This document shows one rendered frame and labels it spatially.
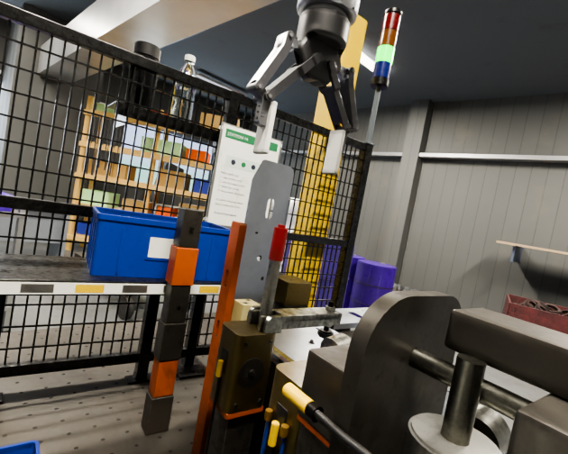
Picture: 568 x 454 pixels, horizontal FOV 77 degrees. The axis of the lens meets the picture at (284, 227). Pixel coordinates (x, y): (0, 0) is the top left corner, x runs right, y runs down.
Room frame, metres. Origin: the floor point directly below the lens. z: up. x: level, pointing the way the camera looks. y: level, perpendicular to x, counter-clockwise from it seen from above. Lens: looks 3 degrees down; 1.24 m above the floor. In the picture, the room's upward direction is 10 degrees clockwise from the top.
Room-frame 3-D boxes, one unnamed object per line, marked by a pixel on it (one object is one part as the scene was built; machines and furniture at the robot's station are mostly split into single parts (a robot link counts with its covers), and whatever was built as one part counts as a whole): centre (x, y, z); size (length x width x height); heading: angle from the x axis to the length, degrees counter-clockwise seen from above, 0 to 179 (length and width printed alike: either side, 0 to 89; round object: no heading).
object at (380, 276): (4.82, -1.11, 0.38); 1.05 x 0.64 x 0.76; 46
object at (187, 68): (1.09, 0.36, 1.53); 0.07 x 0.07 x 0.20
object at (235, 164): (1.13, 0.15, 1.30); 0.23 x 0.02 x 0.31; 127
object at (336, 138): (0.58, -0.06, 1.34); 0.03 x 0.01 x 0.07; 38
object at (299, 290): (0.93, -0.04, 0.88); 0.08 x 0.08 x 0.36; 37
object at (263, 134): (0.50, 0.05, 1.34); 0.03 x 0.01 x 0.07; 38
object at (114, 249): (0.88, 0.29, 1.10); 0.30 x 0.17 x 0.13; 122
